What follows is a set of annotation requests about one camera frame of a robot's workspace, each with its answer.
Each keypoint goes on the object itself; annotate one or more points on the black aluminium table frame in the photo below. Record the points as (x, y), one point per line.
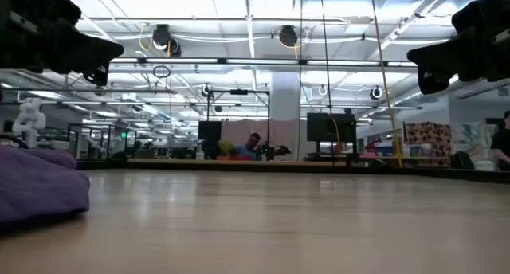
(458, 174)

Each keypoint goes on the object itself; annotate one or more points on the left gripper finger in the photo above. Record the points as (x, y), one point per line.
(83, 47)
(97, 75)

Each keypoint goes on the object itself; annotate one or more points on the floral patterned cloth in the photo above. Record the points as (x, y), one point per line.
(428, 140)

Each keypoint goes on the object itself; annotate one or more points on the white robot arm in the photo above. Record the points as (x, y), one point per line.
(30, 118)

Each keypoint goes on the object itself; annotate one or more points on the pink curtain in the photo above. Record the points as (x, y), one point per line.
(275, 134)

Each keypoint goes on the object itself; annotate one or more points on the white box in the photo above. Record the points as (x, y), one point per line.
(484, 165)

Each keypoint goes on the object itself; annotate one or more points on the white spray bottle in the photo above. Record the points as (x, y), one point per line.
(199, 152)

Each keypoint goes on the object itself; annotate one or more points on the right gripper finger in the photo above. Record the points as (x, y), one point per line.
(442, 53)
(434, 83)

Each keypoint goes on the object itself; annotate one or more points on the black bag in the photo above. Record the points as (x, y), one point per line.
(462, 160)

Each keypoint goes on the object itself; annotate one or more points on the black robot arm on workbench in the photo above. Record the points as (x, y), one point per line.
(275, 150)

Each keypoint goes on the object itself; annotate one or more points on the black panel screen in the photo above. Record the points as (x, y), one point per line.
(209, 132)

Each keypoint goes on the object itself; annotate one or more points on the person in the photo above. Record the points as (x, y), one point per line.
(249, 148)
(503, 142)

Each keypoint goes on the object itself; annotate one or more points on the purple towel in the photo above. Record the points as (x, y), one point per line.
(36, 186)

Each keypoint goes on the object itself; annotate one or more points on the pastel patterned cloth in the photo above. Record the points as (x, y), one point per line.
(472, 136)

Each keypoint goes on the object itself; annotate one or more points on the black metal frame stand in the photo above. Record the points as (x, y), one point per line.
(239, 92)

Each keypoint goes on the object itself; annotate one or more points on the wooden workbench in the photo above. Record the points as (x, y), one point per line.
(179, 161)

